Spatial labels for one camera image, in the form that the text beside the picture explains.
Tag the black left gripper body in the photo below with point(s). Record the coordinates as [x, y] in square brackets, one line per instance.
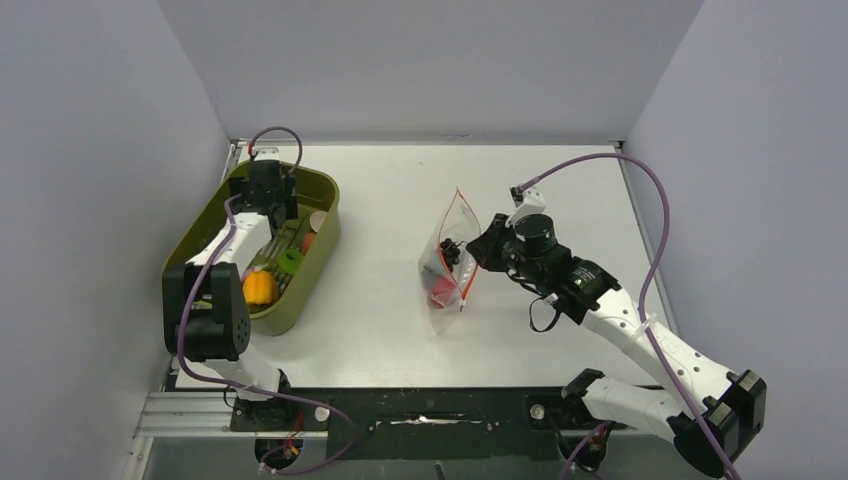
[286, 195]

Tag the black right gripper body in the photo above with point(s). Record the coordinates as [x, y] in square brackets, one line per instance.
[510, 256]

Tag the black grape bunch toy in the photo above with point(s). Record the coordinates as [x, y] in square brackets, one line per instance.
[451, 253]

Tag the clear zip bag orange zipper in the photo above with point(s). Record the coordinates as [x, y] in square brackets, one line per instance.
[446, 269]

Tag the red yellow apple toy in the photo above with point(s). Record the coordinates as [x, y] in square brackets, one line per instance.
[442, 294]

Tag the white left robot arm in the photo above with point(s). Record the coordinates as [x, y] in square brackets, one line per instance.
[206, 318]

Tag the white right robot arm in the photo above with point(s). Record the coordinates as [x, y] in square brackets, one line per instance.
[708, 412]

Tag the white mushroom toy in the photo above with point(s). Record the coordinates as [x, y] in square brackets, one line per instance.
[316, 220]

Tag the orange round fruit toy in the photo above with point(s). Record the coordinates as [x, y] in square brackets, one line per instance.
[307, 242]

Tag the orange bell pepper toy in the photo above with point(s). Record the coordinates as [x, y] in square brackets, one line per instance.
[260, 288]

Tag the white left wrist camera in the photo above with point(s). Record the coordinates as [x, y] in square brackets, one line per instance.
[265, 154]

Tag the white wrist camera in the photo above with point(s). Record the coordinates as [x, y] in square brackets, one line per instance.
[265, 154]
[527, 202]

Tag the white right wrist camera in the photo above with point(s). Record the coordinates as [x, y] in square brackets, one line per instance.
[527, 202]

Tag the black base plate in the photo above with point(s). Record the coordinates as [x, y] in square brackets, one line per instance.
[427, 423]

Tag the aluminium frame rail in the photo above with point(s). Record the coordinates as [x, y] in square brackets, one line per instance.
[172, 412]

